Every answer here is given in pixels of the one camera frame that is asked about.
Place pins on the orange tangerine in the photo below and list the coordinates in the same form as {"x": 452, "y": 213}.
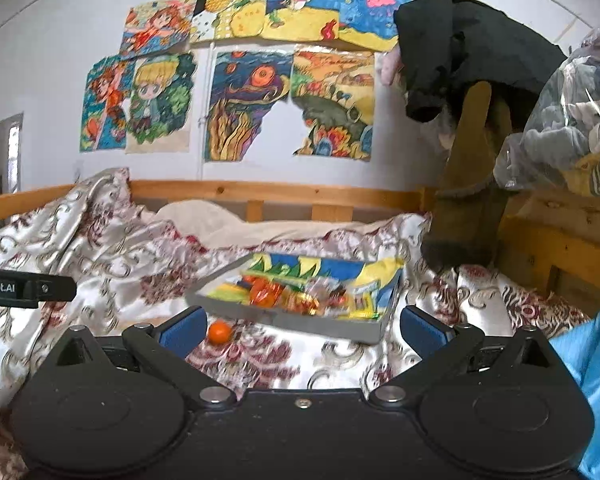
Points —
{"x": 219, "y": 333}

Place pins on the gold red snack packet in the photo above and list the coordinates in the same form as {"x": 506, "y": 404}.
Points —
{"x": 298, "y": 302}

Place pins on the red-haired girl drawing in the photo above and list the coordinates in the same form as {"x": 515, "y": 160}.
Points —
{"x": 156, "y": 26}
{"x": 105, "y": 105}

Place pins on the grey box with painted lining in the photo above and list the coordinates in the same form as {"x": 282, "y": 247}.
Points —
{"x": 220, "y": 293}

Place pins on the brown fleece-lined coat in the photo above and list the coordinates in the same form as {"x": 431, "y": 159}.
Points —
{"x": 472, "y": 174}

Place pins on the red-haired girl drawing upper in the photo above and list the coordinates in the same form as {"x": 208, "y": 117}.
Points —
{"x": 156, "y": 26}

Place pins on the landscape flowers drawing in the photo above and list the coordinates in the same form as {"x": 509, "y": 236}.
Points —
{"x": 335, "y": 90}

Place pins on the red-haired girl drawing lower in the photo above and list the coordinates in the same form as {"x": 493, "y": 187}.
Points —
{"x": 105, "y": 105}

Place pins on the fish on sand drawing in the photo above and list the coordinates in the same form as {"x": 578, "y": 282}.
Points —
{"x": 301, "y": 20}

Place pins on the floral satin bed cover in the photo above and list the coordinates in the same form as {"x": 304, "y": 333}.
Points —
{"x": 130, "y": 269}

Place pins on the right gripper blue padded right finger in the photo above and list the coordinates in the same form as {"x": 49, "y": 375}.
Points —
{"x": 422, "y": 332}

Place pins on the clear plastic bag of clothes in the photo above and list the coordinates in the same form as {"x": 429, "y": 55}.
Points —
{"x": 560, "y": 144}

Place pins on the pink jellyfish drawing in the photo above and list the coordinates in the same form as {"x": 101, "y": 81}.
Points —
{"x": 369, "y": 24}

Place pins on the pink clear snack packet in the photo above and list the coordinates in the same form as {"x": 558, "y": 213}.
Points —
{"x": 329, "y": 293}

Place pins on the wooden bed frame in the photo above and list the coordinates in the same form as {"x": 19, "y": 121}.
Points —
{"x": 533, "y": 254}

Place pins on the blond boy drawing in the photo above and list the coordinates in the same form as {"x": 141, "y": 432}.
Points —
{"x": 161, "y": 96}

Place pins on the yellow snack packet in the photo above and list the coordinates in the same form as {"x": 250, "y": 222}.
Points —
{"x": 361, "y": 304}

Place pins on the pineapple yellow drawing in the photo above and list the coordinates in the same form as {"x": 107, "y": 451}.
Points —
{"x": 227, "y": 19}

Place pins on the black jacket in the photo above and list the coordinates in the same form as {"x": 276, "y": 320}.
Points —
{"x": 447, "y": 46}

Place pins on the grey window frame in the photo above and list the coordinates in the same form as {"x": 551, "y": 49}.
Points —
{"x": 10, "y": 129}

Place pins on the orange red snack bag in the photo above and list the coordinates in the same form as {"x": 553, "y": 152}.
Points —
{"x": 262, "y": 292}

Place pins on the swirly blue orange drawing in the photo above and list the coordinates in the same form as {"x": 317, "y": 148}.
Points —
{"x": 244, "y": 88}

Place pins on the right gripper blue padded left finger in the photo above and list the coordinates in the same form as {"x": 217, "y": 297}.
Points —
{"x": 184, "y": 332}

